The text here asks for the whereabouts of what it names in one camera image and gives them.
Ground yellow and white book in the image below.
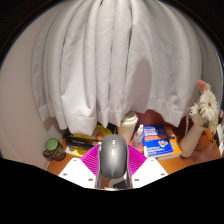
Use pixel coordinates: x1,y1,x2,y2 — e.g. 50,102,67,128
64,146,89,158

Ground white and pink flowers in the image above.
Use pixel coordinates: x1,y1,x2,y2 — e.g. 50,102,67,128
189,79,219,133

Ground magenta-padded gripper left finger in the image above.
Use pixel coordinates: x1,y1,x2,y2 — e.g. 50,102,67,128
58,143,103,190

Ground dark grey computer mouse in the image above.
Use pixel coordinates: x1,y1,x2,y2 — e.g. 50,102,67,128
99,134,129,179

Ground white curtain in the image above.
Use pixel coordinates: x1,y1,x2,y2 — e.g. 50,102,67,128
31,0,204,136

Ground clear spray bottle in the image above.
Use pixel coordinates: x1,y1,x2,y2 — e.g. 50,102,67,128
132,124,145,149

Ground dark mug with green inside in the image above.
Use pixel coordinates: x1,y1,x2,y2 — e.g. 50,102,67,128
42,137,67,162

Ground blue book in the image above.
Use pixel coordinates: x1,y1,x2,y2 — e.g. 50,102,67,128
142,124,174,159

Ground orange book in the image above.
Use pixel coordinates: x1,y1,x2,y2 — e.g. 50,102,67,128
156,126,183,160

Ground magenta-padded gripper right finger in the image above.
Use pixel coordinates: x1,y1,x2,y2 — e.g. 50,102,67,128
126,144,169,190

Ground cream tumbler cup with lid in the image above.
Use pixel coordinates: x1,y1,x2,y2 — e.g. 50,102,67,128
117,111,139,145

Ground white jug vase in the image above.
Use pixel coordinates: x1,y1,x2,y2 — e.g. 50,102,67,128
178,114,208,158

